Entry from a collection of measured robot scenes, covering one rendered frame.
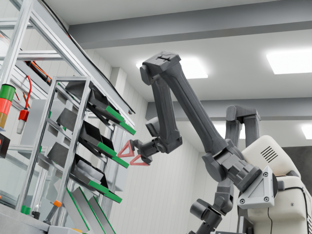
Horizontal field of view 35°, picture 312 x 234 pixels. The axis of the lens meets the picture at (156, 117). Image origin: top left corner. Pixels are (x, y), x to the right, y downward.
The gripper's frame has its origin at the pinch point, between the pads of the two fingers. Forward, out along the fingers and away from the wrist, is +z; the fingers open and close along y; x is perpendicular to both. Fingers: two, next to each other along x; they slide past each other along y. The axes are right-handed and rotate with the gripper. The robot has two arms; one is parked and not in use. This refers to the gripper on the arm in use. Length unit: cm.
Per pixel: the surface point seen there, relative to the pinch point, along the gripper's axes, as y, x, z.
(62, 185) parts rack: 9.0, 4.1, 24.8
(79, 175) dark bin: 6.1, 1.4, 18.6
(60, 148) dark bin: 5.8, -14.4, 26.0
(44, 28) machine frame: -7, -98, 34
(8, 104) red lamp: 48, -12, 17
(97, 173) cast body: 2.7, 2.1, 12.3
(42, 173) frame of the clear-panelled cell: -48, -42, 75
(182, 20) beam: -402, -411, 50
